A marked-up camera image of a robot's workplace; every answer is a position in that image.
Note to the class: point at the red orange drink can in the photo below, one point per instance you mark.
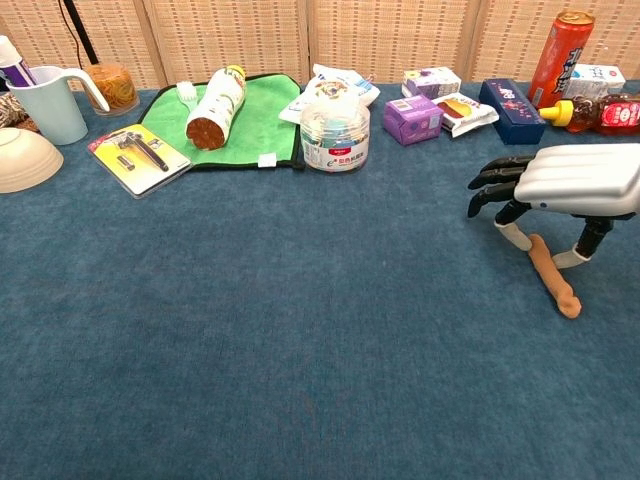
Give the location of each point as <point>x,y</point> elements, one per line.
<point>560,60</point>

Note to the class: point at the tan sausage-shaped toy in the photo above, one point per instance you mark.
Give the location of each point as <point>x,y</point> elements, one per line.
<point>550,275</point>

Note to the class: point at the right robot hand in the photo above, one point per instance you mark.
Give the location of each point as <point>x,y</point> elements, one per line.
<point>580,180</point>

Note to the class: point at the white blue milk carton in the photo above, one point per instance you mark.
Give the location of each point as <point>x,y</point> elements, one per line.
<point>597,80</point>

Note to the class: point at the light blue plastic mug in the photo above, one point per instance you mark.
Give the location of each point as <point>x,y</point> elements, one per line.
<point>50,110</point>

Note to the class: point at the white purple toothpaste tube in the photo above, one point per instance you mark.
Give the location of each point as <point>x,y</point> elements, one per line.
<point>12,62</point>

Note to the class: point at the honey bottle with yellow cap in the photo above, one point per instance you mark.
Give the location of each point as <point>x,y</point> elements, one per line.
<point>610,115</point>

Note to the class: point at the white snack bag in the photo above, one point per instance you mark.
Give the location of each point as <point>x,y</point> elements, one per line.
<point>335,87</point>

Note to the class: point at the clear plastic jar of clips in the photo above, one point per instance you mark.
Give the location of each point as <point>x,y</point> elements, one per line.
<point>335,140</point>

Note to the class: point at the white green tube, brown base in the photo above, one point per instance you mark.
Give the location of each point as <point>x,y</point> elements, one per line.
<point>217,105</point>

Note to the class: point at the beige ribbed bowl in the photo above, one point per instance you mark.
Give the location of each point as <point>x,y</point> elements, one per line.
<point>25,160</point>

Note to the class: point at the green microfiber cloth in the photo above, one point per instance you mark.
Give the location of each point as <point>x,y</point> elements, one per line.
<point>260,120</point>

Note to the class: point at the white snack packet, red picture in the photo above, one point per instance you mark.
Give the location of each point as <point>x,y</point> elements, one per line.
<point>465,114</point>

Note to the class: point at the white brush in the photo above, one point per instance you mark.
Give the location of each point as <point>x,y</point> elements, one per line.
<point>186,92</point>

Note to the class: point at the dark blue long box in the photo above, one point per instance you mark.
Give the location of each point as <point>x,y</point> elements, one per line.
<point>512,110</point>

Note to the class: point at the white purple carton box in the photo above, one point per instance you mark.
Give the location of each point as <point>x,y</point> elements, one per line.
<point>432,82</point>

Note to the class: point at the black stand pole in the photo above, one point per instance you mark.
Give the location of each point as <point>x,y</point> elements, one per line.
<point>80,30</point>

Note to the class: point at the bamboo folding screen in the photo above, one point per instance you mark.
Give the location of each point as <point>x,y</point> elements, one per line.
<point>350,35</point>

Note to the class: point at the razor in yellow blister pack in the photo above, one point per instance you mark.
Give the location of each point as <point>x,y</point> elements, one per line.
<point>140,160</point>

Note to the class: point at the glass jar of rubber bands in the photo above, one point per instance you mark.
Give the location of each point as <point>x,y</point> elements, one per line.
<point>117,90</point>

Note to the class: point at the brown white woven item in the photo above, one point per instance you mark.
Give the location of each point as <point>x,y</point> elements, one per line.
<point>10,112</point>

